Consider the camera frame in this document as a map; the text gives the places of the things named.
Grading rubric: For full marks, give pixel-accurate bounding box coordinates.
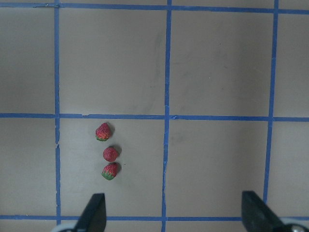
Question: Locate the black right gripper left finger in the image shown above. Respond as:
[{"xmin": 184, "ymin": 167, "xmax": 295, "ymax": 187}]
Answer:
[{"xmin": 73, "ymin": 193, "xmax": 107, "ymax": 232}]

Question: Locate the red strawberry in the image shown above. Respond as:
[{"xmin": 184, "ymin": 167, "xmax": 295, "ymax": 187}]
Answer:
[
  {"xmin": 102, "ymin": 146, "xmax": 119, "ymax": 162},
  {"xmin": 101, "ymin": 162, "xmax": 118, "ymax": 180},
  {"xmin": 95, "ymin": 122, "xmax": 112, "ymax": 142}
]

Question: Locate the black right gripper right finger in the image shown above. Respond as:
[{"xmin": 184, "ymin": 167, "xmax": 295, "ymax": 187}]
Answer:
[{"xmin": 241, "ymin": 191, "xmax": 285, "ymax": 232}]

